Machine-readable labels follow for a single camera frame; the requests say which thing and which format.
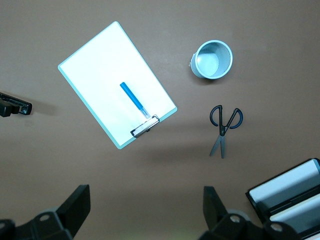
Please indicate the black stapler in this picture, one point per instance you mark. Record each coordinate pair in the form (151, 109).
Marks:
(15, 106)

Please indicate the light blue mesh pen cup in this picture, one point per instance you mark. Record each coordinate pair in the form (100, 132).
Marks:
(212, 61)

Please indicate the mint green clipboard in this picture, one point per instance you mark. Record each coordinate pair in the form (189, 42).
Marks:
(65, 75)

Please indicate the white paper sheet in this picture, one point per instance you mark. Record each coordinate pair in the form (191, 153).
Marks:
(107, 70)

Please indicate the black stacked document tray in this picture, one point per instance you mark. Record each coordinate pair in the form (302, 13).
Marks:
(253, 201)

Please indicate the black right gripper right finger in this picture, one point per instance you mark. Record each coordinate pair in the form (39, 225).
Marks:
(215, 212)

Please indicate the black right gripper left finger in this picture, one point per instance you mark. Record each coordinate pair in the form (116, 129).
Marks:
(72, 210)

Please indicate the blue marker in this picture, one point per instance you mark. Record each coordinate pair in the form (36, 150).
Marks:
(131, 96)

